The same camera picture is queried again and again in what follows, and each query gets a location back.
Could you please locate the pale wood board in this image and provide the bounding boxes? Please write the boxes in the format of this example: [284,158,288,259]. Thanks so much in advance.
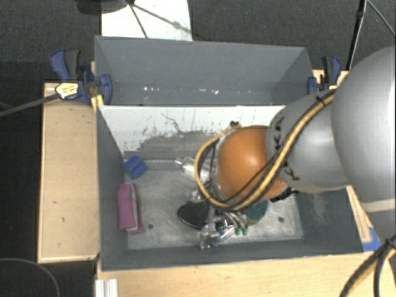
[37,81,101,264]

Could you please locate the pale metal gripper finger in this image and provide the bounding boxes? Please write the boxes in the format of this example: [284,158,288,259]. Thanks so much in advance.
[200,223,218,239]
[199,236,222,250]

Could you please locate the black sunglasses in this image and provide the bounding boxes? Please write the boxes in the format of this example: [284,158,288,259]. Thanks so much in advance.
[176,202,215,231]

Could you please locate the dark green round object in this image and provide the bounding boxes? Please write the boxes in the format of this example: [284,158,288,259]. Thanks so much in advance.
[245,199,270,226]

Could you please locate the blue sponge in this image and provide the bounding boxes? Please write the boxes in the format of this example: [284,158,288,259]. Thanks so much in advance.
[123,155,148,179]

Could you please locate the pink cloth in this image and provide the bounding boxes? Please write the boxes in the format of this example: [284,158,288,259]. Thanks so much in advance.
[116,182,145,236]

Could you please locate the grey metal bin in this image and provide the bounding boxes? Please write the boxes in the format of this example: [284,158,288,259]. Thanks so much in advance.
[92,35,364,272]

